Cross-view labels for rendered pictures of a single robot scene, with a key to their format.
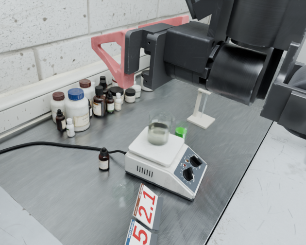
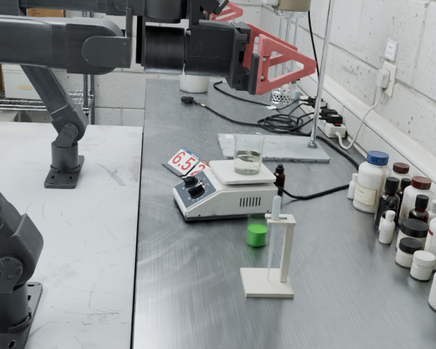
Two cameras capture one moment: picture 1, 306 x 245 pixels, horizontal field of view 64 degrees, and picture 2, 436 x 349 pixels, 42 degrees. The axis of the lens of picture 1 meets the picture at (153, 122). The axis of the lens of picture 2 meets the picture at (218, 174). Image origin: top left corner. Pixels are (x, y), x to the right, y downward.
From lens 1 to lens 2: 1.58 m
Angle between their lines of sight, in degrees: 113
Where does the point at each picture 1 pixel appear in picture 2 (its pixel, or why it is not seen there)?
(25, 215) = (268, 156)
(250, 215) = (111, 208)
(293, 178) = (65, 258)
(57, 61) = not seen: outside the picture
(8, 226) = (266, 151)
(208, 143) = (213, 252)
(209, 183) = (169, 214)
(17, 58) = not seen: outside the picture
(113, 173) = not seen: hidden behind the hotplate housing
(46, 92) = (418, 166)
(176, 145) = (224, 173)
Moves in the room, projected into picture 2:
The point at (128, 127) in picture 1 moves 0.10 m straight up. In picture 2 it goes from (327, 226) to (333, 183)
